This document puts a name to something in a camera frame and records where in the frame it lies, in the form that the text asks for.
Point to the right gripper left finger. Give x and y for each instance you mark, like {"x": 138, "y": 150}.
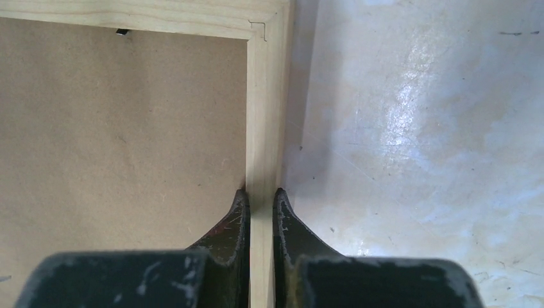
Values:
{"x": 212, "y": 272}

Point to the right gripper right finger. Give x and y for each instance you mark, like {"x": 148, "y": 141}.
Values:
{"x": 310, "y": 273}

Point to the wooden picture frame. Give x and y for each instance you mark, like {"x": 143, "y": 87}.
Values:
{"x": 130, "y": 125}

